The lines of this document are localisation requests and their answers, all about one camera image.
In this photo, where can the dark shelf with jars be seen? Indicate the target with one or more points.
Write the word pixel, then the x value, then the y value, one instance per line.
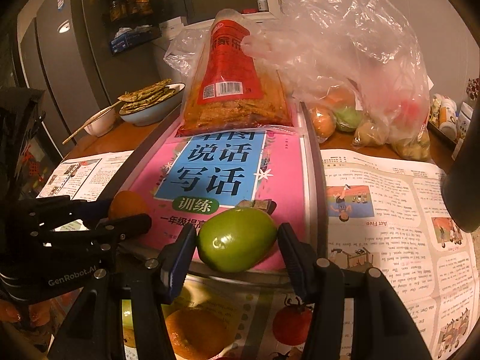
pixel 129 24

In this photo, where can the black thermos bottle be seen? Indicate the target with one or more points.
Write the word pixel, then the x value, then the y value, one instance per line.
pixel 460 187

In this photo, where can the clear plastic fruit bag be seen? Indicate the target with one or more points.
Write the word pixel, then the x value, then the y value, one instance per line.
pixel 362 59

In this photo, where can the clear bag behind snacks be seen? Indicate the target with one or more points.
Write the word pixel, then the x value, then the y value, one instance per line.
pixel 184 51

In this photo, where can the newspaper on table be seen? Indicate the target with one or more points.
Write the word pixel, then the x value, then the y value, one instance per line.
pixel 389 214

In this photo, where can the grey refrigerator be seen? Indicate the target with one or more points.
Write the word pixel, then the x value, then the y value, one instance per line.
pixel 56 57

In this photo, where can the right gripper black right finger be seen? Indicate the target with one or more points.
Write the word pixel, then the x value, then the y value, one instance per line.
pixel 320 283

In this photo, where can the grey cardboard tray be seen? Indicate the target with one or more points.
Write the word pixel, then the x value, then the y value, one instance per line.
pixel 315 179

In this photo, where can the small white bowl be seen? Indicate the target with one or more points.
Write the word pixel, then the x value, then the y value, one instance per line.
pixel 102 125

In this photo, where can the white medicine bottle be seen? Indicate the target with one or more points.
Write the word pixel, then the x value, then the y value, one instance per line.
pixel 447 118

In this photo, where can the orange tangerine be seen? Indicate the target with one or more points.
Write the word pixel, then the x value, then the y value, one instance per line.
pixel 127 203

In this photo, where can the red snack bag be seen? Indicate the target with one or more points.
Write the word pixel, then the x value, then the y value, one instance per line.
pixel 231 90

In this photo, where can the large green fruit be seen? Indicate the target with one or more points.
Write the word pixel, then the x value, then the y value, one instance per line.
pixel 236 240

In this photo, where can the pink workbook in tray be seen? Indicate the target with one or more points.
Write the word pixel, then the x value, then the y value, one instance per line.
pixel 187 181

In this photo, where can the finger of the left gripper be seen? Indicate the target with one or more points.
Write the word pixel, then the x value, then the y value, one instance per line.
pixel 82 209
pixel 119 230

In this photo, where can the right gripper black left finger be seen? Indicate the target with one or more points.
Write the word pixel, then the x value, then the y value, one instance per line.
pixel 158 283

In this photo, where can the blue bowl with pancakes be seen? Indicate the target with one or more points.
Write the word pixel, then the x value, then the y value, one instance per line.
pixel 151 104

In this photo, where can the wooden chopsticks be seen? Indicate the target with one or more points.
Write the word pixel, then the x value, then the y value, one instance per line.
pixel 90 120

